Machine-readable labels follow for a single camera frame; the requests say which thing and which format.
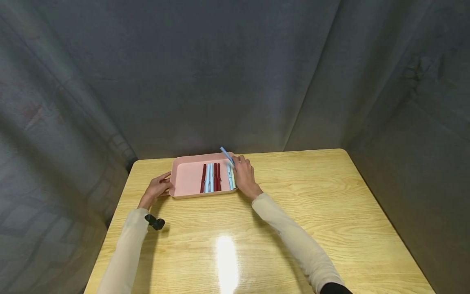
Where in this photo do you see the person's left hand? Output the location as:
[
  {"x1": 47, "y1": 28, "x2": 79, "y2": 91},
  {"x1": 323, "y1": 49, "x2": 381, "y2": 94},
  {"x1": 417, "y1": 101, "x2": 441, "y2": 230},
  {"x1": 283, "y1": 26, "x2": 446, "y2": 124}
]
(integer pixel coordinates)
[{"x1": 138, "y1": 171, "x2": 174, "y2": 210}]

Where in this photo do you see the person's right hand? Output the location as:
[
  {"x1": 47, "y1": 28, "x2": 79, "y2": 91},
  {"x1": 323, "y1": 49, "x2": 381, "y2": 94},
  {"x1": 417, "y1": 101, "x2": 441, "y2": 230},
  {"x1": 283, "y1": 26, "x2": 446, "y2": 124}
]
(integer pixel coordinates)
[{"x1": 231, "y1": 155, "x2": 264, "y2": 201}]

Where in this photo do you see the light blue pen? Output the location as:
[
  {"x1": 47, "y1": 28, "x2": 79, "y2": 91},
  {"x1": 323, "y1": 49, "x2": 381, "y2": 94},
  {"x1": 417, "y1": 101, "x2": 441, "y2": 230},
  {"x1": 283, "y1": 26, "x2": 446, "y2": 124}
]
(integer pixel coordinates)
[{"x1": 220, "y1": 147, "x2": 236, "y2": 166}]

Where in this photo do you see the pink plastic tray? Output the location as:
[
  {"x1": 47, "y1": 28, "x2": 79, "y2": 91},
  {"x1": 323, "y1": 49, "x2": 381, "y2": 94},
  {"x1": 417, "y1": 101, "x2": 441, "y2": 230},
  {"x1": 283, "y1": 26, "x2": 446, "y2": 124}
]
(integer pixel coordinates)
[{"x1": 169, "y1": 152, "x2": 239, "y2": 200}]

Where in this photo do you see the person's right forearm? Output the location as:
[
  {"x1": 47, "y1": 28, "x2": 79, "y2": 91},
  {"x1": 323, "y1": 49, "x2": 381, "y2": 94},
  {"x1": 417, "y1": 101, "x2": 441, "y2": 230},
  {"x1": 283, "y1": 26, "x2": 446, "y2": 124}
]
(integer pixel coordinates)
[{"x1": 251, "y1": 192, "x2": 354, "y2": 294}]

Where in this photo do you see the person's left forearm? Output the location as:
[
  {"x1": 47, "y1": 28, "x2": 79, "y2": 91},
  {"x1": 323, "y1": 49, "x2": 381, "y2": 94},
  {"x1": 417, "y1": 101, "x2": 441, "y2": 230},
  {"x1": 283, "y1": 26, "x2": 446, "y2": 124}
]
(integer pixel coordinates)
[{"x1": 96, "y1": 208, "x2": 151, "y2": 294}]

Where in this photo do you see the row of coloured pens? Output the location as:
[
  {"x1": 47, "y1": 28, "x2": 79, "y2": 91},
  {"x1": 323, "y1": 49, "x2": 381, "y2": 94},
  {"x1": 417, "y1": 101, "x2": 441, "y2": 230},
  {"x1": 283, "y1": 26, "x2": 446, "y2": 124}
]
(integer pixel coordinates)
[{"x1": 200, "y1": 163, "x2": 237, "y2": 194}]

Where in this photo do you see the black wrist band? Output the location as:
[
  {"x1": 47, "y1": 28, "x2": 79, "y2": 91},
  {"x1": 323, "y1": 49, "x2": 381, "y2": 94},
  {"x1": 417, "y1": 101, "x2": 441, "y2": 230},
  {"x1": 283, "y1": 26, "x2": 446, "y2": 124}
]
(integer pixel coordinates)
[{"x1": 144, "y1": 214, "x2": 166, "y2": 231}]

